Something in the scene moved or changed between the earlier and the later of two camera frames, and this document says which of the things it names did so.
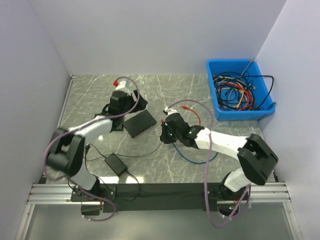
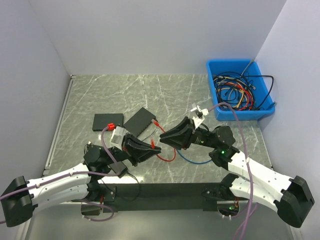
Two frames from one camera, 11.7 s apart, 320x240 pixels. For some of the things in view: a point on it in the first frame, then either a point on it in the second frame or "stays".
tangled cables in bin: (239, 91) stays
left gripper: (140, 105) to (136, 150)
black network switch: (138, 124) stays
